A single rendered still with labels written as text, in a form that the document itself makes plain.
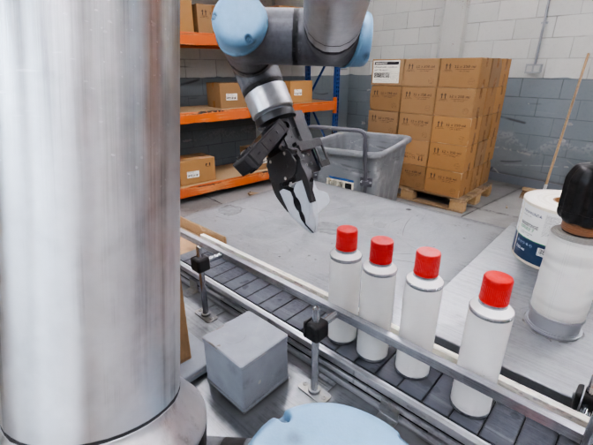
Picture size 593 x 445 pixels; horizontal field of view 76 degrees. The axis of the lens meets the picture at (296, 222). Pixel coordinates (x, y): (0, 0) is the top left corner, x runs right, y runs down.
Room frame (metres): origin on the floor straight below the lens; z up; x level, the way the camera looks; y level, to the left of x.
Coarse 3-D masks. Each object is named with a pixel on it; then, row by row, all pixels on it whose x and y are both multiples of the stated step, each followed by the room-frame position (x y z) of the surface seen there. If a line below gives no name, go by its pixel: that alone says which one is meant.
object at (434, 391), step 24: (216, 264) 0.80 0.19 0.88; (240, 288) 0.70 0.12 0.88; (264, 288) 0.70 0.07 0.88; (288, 312) 0.61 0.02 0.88; (360, 360) 0.48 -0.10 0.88; (384, 360) 0.48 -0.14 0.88; (408, 384) 0.43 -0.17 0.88; (432, 384) 0.43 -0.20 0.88; (432, 408) 0.39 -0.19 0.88; (504, 408) 0.39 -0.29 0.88; (480, 432) 0.35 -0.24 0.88; (504, 432) 0.35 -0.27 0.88; (528, 432) 0.35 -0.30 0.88; (552, 432) 0.35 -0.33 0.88
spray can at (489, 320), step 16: (496, 272) 0.41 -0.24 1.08; (496, 288) 0.38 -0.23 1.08; (512, 288) 0.38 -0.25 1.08; (480, 304) 0.39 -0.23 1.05; (496, 304) 0.38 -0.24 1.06; (480, 320) 0.38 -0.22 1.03; (496, 320) 0.37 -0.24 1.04; (512, 320) 0.37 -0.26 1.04; (464, 336) 0.40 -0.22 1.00; (480, 336) 0.38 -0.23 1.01; (496, 336) 0.37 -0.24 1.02; (464, 352) 0.39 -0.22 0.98; (480, 352) 0.37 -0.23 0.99; (496, 352) 0.37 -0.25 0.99; (480, 368) 0.37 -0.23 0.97; (496, 368) 0.37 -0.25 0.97; (464, 384) 0.38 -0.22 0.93; (464, 400) 0.38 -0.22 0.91; (480, 400) 0.37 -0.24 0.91; (480, 416) 0.37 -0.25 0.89
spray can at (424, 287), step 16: (416, 256) 0.46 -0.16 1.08; (432, 256) 0.45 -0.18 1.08; (416, 272) 0.46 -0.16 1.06; (432, 272) 0.45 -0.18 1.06; (416, 288) 0.44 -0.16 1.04; (432, 288) 0.44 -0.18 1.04; (416, 304) 0.44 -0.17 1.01; (432, 304) 0.44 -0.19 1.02; (416, 320) 0.44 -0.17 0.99; (432, 320) 0.44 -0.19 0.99; (416, 336) 0.44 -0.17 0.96; (432, 336) 0.44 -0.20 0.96; (400, 352) 0.45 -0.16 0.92; (400, 368) 0.45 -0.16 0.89; (416, 368) 0.44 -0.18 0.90
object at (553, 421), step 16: (192, 240) 0.78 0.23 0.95; (224, 256) 0.70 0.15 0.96; (256, 272) 0.63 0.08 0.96; (288, 288) 0.57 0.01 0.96; (320, 304) 0.52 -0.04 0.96; (352, 320) 0.48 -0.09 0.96; (384, 336) 0.44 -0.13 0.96; (400, 336) 0.44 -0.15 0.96; (416, 352) 0.41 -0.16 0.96; (448, 368) 0.38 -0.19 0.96; (464, 368) 0.38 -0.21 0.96; (480, 384) 0.35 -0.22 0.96; (496, 384) 0.35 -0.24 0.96; (496, 400) 0.34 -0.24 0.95; (512, 400) 0.33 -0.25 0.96; (528, 400) 0.33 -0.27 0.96; (528, 416) 0.31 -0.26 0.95; (544, 416) 0.31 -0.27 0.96; (560, 416) 0.30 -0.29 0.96; (560, 432) 0.29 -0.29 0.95; (576, 432) 0.29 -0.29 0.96
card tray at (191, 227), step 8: (184, 224) 1.12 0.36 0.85; (192, 224) 1.09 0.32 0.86; (192, 232) 1.09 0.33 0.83; (200, 232) 1.06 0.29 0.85; (208, 232) 1.03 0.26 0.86; (216, 232) 1.01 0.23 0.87; (184, 240) 1.03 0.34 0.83; (224, 240) 0.98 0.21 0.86; (184, 248) 0.98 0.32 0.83; (192, 248) 0.98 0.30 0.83
